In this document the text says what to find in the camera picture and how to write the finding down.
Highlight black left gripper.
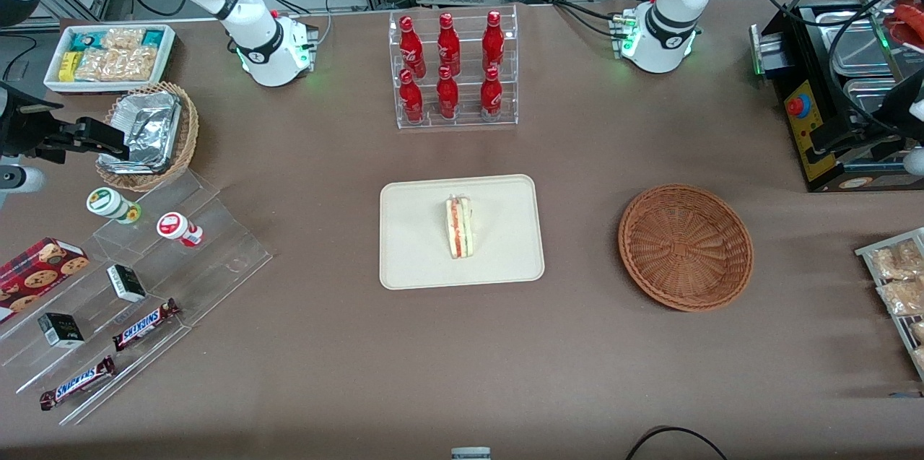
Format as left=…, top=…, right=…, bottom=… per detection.
left=814, top=74, right=924, bottom=162

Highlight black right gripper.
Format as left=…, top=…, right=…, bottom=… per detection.
left=0, top=82, right=131, bottom=163

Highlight triangular sandwich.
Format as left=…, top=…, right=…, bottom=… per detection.
left=445, top=193, right=474, bottom=260

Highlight light wicker basket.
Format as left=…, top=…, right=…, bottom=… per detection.
left=95, top=82, right=199, bottom=192

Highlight round brown wicker basket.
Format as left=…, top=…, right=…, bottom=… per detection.
left=618, top=184, right=754, bottom=313

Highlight beige plastic tray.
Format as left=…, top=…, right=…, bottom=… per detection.
left=379, top=174, right=546, bottom=291

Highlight steel pan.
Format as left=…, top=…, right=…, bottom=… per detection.
left=843, top=77, right=907, bottom=118
left=823, top=23, right=896, bottom=78

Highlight white plastic snack bin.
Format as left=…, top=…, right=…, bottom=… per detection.
left=43, top=24, right=176, bottom=95

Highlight green lid yogurt cup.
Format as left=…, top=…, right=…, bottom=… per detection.
left=87, top=187, right=142, bottom=225

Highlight silver foil container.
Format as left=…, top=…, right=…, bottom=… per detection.
left=99, top=90, right=181, bottom=174

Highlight large clear cracker bag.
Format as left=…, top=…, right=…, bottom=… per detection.
left=76, top=47, right=158, bottom=82

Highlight black control box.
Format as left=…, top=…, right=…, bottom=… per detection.
left=751, top=4, right=924, bottom=194

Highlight small clear cracker bag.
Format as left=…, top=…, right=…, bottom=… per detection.
left=101, top=27, right=145, bottom=51

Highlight red food pieces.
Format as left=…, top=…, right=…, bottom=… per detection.
left=886, top=0, right=924, bottom=49

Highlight red lid yogurt cup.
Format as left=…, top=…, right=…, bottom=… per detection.
left=157, top=212, right=204, bottom=248

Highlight red cookie box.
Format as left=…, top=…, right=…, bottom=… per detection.
left=0, top=237, right=91, bottom=324

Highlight grey device with green light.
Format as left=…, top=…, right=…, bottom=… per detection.
left=749, top=23, right=795, bottom=79

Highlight small black carton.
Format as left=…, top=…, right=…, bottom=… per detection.
left=38, top=313, right=85, bottom=349
left=107, top=264, right=147, bottom=303

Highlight clear acrylic stepped shelf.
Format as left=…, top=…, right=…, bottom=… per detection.
left=0, top=170, right=274, bottom=426

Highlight Snickers chocolate bar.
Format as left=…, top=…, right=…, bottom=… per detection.
left=39, top=356, right=116, bottom=411
left=112, top=298, right=181, bottom=352

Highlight red cola bottle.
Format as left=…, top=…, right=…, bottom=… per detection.
left=480, top=66, right=503, bottom=120
left=437, top=12, right=461, bottom=77
left=398, top=69, right=424, bottom=123
left=436, top=66, right=460, bottom=120
left=398, top=15, right=427, bottom=78
left=481, top=10, right=505, bottom=73

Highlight clear acrylic bottle rack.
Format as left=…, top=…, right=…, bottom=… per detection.
left=388, top=5, right=519, bottom=130

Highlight grey wire rack tray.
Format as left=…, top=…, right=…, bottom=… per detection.
left=855, top=227, right=924, bottom=381

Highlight black cable loop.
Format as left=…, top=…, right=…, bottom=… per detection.
left=624, top=426, right=730, bottom=460

